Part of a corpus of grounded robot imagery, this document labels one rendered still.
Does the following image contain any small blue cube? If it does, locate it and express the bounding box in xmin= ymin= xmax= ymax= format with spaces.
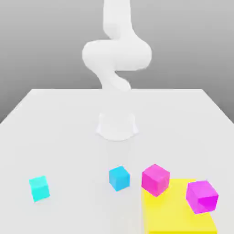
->
xmin=108 ymin=165 xmax=131 ymax=192

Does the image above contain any small pink cube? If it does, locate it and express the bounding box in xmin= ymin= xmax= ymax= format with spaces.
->
xmin=141 ymin=163 xmax=171 ymax=198

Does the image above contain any small cyan cube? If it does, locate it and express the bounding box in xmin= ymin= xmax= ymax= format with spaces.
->
xmin=28 ymin=175 xmax=51 ymax=203

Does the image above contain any small magenta cube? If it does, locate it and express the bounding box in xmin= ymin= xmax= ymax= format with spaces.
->
xmin=185 ymin=180 xmax=219 ymax=215

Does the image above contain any large yellow box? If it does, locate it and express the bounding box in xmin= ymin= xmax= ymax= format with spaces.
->
xmin=141 ymin=178 xmax=218 ymax=234

